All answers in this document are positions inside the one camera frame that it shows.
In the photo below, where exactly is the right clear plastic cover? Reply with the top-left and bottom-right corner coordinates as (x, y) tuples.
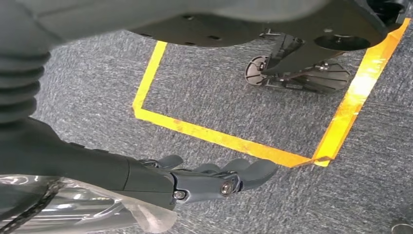
(0, 174), (178, 234)

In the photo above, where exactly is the yellow floor tape outline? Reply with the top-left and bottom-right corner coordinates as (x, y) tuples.
(132, 18), (412, 169)

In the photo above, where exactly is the braided black cable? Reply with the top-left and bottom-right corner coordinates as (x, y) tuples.
(0, 179), (67, 234)

